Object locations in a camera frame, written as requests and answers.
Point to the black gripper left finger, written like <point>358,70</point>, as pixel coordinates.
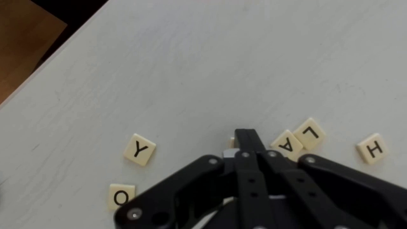
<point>170,191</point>

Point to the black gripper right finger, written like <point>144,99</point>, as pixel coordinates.
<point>348,182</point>

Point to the cream letter H tile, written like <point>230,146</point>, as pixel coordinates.
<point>372,147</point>

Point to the cream letter O tile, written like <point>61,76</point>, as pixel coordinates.
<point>122,197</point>

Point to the cream letter Y tile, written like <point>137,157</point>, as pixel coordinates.
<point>141,149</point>

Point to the cream letter L tile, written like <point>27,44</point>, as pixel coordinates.
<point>312,132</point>

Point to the cream letter A tile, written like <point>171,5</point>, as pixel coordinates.
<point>287,142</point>

